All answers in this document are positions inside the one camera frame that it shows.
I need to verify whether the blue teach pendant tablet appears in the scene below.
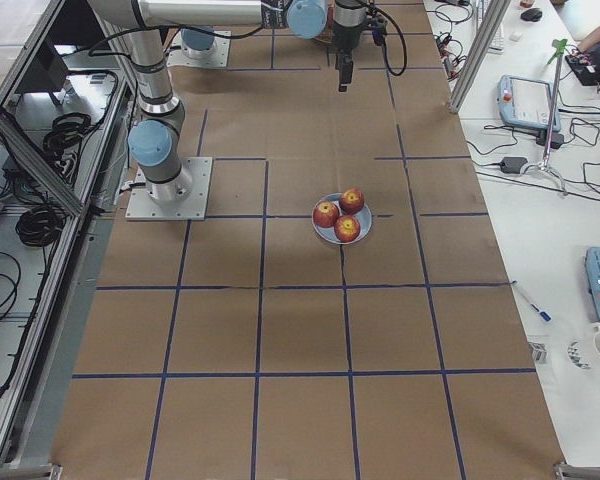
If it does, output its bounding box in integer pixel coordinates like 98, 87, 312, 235
497, 75, 553, 130

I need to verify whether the white mug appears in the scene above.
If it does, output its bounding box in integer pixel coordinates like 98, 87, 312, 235
566, 322, 600, 370

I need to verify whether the red apple on plate front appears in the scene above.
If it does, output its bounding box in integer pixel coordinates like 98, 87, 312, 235
334, 215, 361, 243

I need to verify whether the white blue pen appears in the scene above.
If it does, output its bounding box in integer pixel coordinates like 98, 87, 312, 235
510, 280, 552, 323

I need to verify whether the brown paper table cover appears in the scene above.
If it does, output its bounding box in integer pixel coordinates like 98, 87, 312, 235
51, 1, 562, 479

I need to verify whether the black computer mouse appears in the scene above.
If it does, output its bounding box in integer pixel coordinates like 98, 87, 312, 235
520, 7, 543, 22

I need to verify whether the black power adapter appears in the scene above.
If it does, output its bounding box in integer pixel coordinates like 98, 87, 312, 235
499, 156, 528, 174

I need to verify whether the red apple on plate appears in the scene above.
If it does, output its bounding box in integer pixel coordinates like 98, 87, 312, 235
334, 215, 361, 243
312, 201, 340, 228
338, 188, 365, 215

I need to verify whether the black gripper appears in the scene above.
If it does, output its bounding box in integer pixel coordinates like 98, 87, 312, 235
332, 0, 366, 93

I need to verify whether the red apple on plate back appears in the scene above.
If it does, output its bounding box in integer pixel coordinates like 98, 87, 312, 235
338, 188, 365, 215

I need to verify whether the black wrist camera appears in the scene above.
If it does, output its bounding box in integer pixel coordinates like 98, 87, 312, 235
364, 12, 387, 47

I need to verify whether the silver tripod stand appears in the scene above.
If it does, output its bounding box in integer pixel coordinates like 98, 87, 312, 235
520, 38, 568, 196

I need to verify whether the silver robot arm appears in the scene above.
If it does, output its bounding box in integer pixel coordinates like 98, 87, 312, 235
89, 1, 369, 204

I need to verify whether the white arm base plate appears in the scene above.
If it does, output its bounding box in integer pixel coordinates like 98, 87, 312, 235
125, 157, 213, 221

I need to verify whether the red apple on plate left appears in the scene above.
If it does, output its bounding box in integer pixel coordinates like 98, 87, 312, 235
312, 201, 340, 228

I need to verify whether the aluminium frame post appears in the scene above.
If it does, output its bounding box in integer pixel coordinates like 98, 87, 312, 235
447, 0, 509, 114

